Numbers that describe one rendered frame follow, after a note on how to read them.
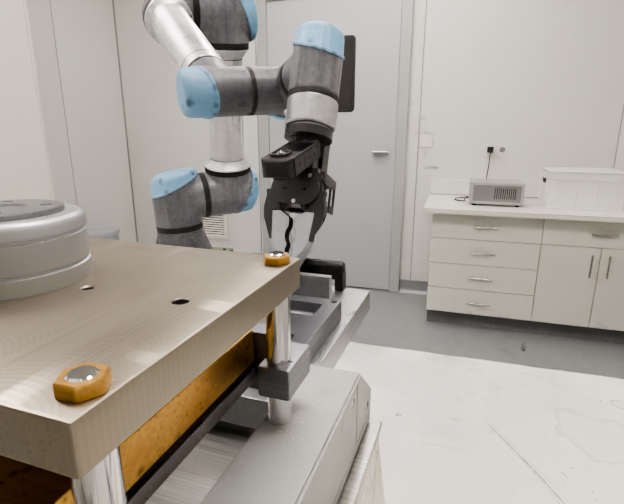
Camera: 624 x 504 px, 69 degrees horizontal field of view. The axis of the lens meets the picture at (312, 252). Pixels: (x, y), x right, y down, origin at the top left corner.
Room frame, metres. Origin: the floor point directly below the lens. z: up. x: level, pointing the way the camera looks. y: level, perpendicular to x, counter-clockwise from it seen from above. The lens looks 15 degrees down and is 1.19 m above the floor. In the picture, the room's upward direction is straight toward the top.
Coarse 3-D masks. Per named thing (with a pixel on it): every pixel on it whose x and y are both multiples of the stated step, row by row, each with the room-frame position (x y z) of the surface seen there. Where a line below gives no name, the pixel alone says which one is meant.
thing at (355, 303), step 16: (304, 272) 0.56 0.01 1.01; (304, 288) 0.55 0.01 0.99; (320, 288) 0.55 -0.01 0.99; (352, 304) 0.55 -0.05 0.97; (368, 304) 0.60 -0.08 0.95; (352, 320) 0.51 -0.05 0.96; (336, 336) 0.46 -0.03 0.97; (352, 336) 0.52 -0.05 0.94; (320, 352) 0.42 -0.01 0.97; (336, 352) 0.45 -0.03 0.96; (240, 400) 0.34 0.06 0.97; (256, 400) 0.34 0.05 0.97; (224, 416) 0.35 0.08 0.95; (240, 416) 0.34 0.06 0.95; (256, 416) 0.34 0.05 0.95
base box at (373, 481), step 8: (376, 448) 0.37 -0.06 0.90; (376, 456) 0.37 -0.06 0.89; (376, 464) 0.37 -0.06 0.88; (368, 472) 0.33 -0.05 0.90; (376, 472) 0.37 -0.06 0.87; (368, 480) 0.34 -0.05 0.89; (376, 480) 0.37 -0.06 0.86; (368, 488) 0.34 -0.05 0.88; (376, 488) 0.38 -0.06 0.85; (360, 496) 0.31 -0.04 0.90; (368, 496) 0.34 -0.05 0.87; (376, 496) 0.38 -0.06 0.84
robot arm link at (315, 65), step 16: (304, 32) 0.71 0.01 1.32; (320, 32) 0.70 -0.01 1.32; (336, 32) 0.71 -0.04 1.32; (304, 48) 0.70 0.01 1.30; (320, 48) 0.69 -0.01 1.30; (336, 48) 0.71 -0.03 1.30; (288, 64) 0.73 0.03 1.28; (304, 64) 0.69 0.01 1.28; (320, 64) 0.69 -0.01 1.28; (336, 64) 0.70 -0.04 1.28; (288, 80) 0.73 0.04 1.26; (304, 80) 0.68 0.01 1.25; (320, 80) 0.68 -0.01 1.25; (336, 80) 0.70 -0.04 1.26; (288, 96) 0.70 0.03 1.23; (336, 96) 0.70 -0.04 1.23
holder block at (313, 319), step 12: (300, 300) 0.50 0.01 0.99; (312, 300) 0.50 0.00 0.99; (324, 300) 0.50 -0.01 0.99; (336, 300) 0.50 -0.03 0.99; (300, 312) 0.50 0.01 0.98; (312, 312) 0.49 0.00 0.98; (324, 312) 0.47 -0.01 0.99; (336, 312) 0.48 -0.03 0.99; (300, 324) 0.43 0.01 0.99; (312, 324) 0.43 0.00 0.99; (324, 324) 0.44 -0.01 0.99; (336, 324) 0.48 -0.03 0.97; (300, 336) 0.41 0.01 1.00; (312, 336) 0.41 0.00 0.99; (324, 336) 0.44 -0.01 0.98; (312, 348) 0.41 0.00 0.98
